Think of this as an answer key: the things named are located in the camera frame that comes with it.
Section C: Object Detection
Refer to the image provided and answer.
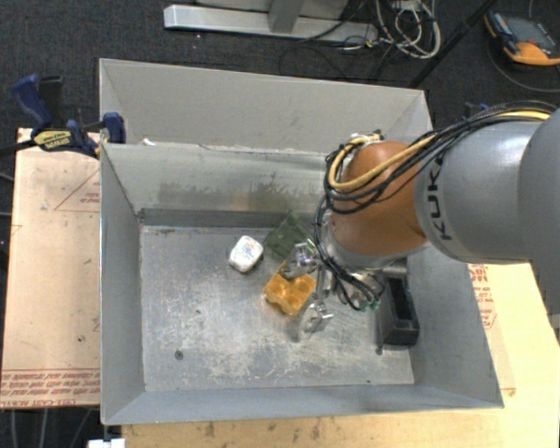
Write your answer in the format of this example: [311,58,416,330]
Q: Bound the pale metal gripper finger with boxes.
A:
[285,299,337,346]
[280,239,322,282]

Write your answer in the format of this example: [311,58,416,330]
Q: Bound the dark green clear block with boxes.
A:
[261,210,317,263]

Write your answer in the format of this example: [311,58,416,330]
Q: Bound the white printed small box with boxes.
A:
[226,234,266,276]

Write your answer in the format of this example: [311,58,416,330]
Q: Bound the black ribbed long box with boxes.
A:
[375,274,424,352]

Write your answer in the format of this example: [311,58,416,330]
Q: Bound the grey metal bin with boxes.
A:
[79,57,523,447]

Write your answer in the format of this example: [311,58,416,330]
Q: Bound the brown cardboard board red print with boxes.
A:
[0,126,531,438]

